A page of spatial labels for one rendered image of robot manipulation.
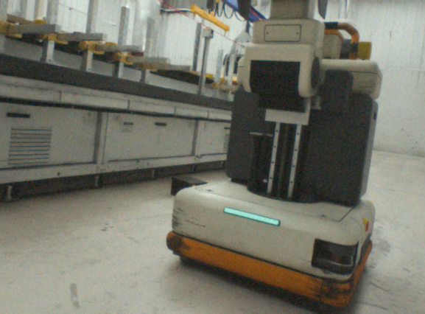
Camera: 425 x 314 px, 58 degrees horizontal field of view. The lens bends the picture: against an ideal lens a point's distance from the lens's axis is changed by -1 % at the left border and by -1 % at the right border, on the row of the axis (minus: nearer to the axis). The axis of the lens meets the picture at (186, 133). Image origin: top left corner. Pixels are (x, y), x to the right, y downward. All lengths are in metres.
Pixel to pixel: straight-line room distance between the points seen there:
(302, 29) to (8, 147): 1.49
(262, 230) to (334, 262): 0.22
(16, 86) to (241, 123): 0.97
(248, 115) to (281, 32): 0.42
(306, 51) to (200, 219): 0.64
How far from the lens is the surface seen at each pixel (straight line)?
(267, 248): 1.27
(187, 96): 2.83
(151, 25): 2.48
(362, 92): 1.52
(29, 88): 1.87
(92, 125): 2.48
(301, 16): 1.36
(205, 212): 1.34
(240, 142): 1.62
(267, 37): 1.35
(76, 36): 1.83
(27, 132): 2.16
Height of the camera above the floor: 0.55
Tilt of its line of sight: 3 degrees down
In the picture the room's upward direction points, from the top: 7 degrees clockwise
